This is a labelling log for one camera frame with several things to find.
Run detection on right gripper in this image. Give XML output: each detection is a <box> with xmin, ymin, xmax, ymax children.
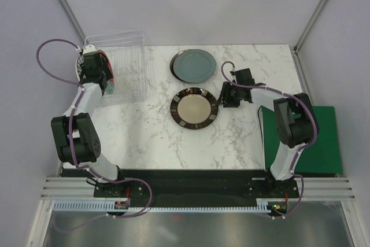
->
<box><xmin>216</xmin><ymin>81</ymin><xmax>242</xmax><ymax>108</ymax></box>

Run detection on red plate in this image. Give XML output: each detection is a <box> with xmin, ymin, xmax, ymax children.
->
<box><xmin>98</xmin><ymin>50</ymin><xmax>114</xmax><ymax>95</ymax></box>

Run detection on black striped rim plate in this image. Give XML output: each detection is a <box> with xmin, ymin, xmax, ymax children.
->
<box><xmin>170</xmin><ymin>87</ymin><xmax>219</xmax><ymax>130</ymax></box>

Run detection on teal green plate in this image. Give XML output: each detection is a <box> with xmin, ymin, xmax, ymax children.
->
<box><xmin>178</xmin><ymin>49</ymin><xmax>217</xmax><ymax>83</ymax></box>

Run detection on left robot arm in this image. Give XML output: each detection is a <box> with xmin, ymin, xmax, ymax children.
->
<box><xmin>51</xmin><ymin>50</ymin><xmax>127</xmax><ymax>197</ymax></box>

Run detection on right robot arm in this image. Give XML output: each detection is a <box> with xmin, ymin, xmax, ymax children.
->
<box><xmin>219</xmin><ymin>65</ymin><xmax>319</xmax><ymax>197</ymax></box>

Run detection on white black radial plate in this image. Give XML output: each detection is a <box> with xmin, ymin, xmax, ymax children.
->
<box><xmin>75</xmin><ymin>55</ymin><xmax>84</xmax><ymax>81</ymax></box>

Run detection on green binder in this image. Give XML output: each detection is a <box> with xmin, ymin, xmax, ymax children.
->
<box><xmin>259</xmin><ymin>106</ymin><xmax>343</xmax><ymax>177</ymax></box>

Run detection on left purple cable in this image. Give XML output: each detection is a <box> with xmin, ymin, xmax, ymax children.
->
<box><xmin>35</xmin><ymin>39</ymin><xmax>153</xmax><ymax>218</ymax></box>

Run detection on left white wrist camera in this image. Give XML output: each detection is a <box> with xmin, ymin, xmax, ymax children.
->
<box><xmin>76</xmin><ymin>44</ymin><xmax>97</xmax><ymax>56</ymax></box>

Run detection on white wire dish rack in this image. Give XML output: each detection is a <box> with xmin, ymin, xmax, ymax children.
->
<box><xmin>84</xmin><ymin>30</ymin><xmax>148</xmax><ymax>106</ymax></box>

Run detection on white cable duct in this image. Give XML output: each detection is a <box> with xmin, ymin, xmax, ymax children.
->
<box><xmin>53</xmin><ymin>199</ymin><xmax>280</xmax><ymax>213</ymax></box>

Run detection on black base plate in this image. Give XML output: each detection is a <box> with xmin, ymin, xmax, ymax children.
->
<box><xmin>89</xmin><ymin>169</ymin><xmax>299</xmax><ymax>207</ymax></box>

